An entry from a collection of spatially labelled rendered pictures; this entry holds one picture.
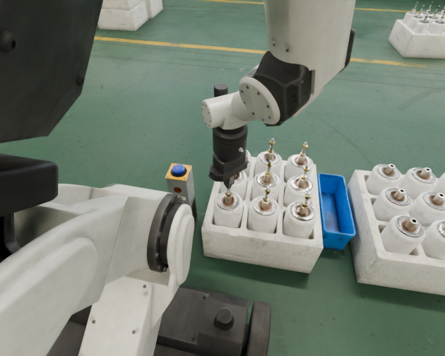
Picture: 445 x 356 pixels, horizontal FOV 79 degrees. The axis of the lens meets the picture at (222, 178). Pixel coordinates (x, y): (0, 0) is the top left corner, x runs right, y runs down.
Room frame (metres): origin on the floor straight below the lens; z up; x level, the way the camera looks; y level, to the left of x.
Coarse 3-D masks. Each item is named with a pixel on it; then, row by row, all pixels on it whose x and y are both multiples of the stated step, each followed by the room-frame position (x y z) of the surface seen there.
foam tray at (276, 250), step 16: (208, 208) 0.58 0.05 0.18; (208, 224) 0.52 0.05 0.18; (320, 224) 0.52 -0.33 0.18; (208, 240) 0.49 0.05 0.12; (224, 240) 0.48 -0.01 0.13; (240, 240) 0.47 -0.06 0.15; (256, 240) 0.46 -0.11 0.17; (272, 240) 0.46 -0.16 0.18; (288, 240) 0.45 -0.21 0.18; (304, 240) 0.45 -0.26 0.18; (320, 240) 0.45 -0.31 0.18; (208, 256) 0.49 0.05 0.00; (224, 256) 0.48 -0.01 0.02; (240, 256) 0.47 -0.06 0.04; (256, 256) 0.46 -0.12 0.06; (272, 256) 0.45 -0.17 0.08; (288, 256) 0.44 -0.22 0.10; (304, 256) 0.43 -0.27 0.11; (304, 272) 0.43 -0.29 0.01
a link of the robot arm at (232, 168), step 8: (216, 144) 0.53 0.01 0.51; (216, 152) 0.53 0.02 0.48; (224, 152) 0.52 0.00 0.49; (232, 152) 0.51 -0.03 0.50; (240, 152) 0.52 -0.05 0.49; (216, 160) 0.53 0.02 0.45; (224, 160) 0.53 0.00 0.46; (232, 160) 0.53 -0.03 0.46; (240, 160) 0.55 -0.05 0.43; (216, 168) 0.53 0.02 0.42; (224, 168) 0.52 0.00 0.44; (232, 168) 0.53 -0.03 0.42; (240, 168) 0.55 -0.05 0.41; (208, 176) 0.53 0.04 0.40; (216, 176) 0.51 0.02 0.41; (224, 176) 0.51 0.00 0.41; (232, 176) 0.53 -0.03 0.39
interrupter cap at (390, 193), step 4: (392, 188) 0.61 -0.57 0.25; (396, 188) 0.61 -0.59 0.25; (388, 192) 0.59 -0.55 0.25; (392, 192) 0.59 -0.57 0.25; (388, 196) 0.57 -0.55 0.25; (392, 196) 0.58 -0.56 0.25; (404, 196) 0.57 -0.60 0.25; (408, 196) 0.57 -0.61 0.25; (392, 200) 0.56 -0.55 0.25; (396, 200) 0.56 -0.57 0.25; (400, 200) 0.56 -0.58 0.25; (404, 200) 0.56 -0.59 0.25; (408, 200) 0.56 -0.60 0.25; (396, 204) 0.54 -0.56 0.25; (400, 204) 0.54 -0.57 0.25; (404, 204) 0.54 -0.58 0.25
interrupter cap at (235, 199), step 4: (224, 192) 0.59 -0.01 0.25; (232, 192) 0.59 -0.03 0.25; (220, 196) 0.57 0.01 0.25; (224, 196) 0.57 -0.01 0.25; (232, 196) 0.57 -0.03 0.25; (236, 196) 0.57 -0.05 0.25; (220, 200) 0.56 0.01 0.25; (224, 200) 0.56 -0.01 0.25; (232, 200) 0.56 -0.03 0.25; (236, 200) 0.56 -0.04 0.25; (220, 204) 0.54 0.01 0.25; (224, 204) 0.54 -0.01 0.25; (228, 204) 0.54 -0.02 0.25; (232, 204) 0.54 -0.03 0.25; (236, 204) 0.54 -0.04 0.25; (224, 208) 0.52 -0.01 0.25; (228, 208) 0.52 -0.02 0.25; (232, 208) 0.52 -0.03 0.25
